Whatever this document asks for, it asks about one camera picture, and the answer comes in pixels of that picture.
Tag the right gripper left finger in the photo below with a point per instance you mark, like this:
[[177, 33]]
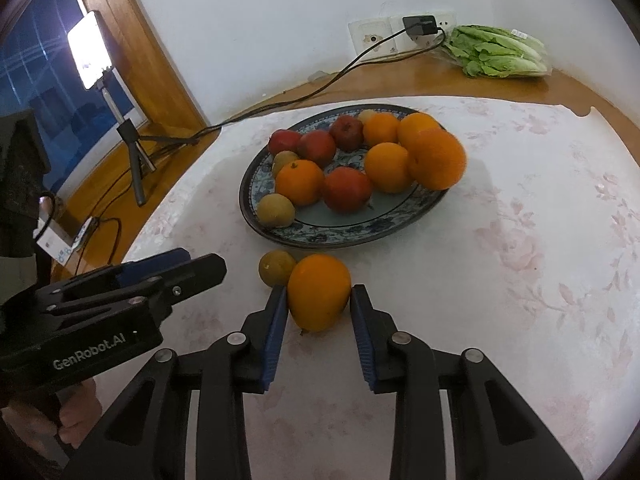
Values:
[[143, 433]]

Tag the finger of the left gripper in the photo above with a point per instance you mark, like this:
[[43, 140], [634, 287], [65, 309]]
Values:
[[134, 272], [99, 288]]

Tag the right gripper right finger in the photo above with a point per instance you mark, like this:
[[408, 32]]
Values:
[[496, 434]]

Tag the yellow-green fruit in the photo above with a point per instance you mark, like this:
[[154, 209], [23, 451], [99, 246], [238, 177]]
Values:
[[276, 267], [366, 115], [281, 160]]

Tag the oval orange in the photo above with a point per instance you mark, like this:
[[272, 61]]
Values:
[[318, 291]]

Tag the large orange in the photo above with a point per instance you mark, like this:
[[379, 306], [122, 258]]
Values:
[[301, 182], [380, 127]]

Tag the dark red apple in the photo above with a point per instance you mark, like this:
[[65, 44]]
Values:
[[284, 140]]

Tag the red apple pile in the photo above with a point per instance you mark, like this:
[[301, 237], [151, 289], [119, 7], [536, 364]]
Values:
[[318, 146], [346, 190]]

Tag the red apple with stem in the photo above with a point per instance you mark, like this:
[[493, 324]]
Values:
[[347, 133]]

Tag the small orange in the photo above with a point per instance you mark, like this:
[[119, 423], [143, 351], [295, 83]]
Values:
[[387, 166]]

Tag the large front orange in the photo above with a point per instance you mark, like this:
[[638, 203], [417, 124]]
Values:
[[380, 127]]

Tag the small orange edge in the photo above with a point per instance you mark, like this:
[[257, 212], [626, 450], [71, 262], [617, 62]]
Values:
[[413, 126]]

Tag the green-brown fruit pile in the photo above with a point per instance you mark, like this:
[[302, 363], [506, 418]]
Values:
[[275, 211]]

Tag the person's left hand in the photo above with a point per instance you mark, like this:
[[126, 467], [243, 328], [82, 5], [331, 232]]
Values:
[[77, 416]]

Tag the blue white tissue pack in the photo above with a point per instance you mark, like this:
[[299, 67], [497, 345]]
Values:
[[58, 244]]

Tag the black tripod stand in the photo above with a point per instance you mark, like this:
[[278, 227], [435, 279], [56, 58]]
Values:
[[138, 157]]

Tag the blue patterned ceramic plate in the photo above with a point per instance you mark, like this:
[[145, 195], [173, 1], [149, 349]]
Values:
[[317, 226]]

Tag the white floral tablecloth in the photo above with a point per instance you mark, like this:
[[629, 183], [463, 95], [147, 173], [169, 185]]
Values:
[[533, 257]]

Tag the bright led light panel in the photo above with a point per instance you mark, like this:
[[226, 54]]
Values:
[[89, 51]]

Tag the black power adapter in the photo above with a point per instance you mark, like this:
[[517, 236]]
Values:
[[419, 26]]

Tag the bagged green lettuce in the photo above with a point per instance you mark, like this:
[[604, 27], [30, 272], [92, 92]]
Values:
[[494, 52]]

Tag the white wall socket panel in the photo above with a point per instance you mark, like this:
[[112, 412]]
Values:
[[383, 37]]

